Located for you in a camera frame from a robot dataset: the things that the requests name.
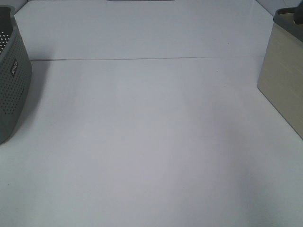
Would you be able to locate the grey perforated plastic basket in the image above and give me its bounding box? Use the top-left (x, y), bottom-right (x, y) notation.
top-left (0, 5), bottom-right (32, 143)

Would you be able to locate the beige basket with grey rim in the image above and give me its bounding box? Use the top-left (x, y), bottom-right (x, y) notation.
top-left (257, 7), bottom-right (303, 137)

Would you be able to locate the dark navy towel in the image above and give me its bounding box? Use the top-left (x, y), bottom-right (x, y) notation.
top-left (294, 11), bottom-right (303, 25)

